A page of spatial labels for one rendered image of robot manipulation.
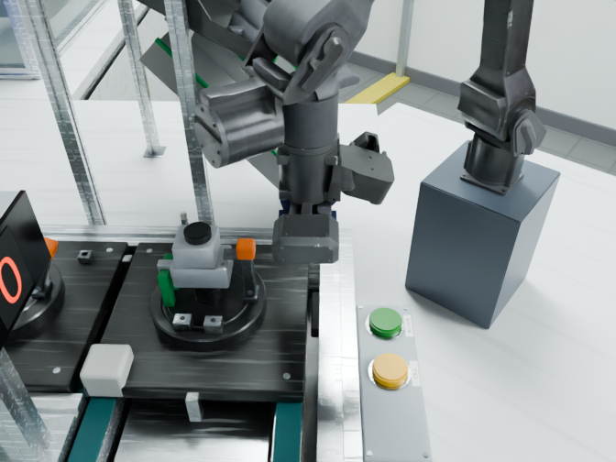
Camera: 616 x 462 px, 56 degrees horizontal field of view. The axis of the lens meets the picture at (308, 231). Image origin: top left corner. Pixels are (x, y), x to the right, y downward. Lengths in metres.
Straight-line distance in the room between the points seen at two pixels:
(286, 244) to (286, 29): 0.18
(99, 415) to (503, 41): 0.59
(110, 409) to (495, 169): 0.54
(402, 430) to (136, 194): 0.69
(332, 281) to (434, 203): 0.17
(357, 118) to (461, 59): 2.07
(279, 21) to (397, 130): 0.82
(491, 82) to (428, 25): 2.70
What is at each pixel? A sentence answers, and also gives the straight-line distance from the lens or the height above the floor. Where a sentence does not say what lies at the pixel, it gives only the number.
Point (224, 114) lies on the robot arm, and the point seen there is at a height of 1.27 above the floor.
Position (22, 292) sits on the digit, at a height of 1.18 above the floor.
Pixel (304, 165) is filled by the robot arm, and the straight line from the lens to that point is 0.54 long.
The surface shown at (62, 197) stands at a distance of 1.16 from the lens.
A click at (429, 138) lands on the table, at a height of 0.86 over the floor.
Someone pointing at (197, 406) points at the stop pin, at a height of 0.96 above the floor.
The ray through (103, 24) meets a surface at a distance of 1.95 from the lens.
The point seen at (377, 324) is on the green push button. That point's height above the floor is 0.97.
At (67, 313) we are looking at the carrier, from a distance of 0.77.
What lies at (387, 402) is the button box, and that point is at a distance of 0.65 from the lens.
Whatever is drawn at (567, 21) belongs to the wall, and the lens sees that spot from 3.11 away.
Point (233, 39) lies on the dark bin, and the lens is 0.75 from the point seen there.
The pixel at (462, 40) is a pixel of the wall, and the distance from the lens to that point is 3.33.
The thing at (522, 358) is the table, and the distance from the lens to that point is 0.86.
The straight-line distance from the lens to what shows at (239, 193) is 1.09.
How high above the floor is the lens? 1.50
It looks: 40 degrees down
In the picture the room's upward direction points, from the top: straight up
